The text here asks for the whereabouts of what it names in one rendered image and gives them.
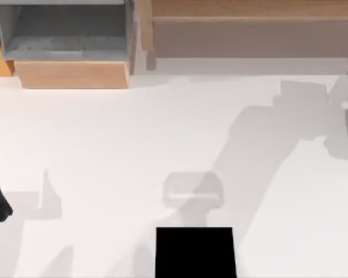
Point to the flat black square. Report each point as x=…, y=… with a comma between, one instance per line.
x=195, y=253

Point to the pale wooden drawer front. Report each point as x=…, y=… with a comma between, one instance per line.
x=69, y=73

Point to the brown cupboard door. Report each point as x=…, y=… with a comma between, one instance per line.
x=255, y=39

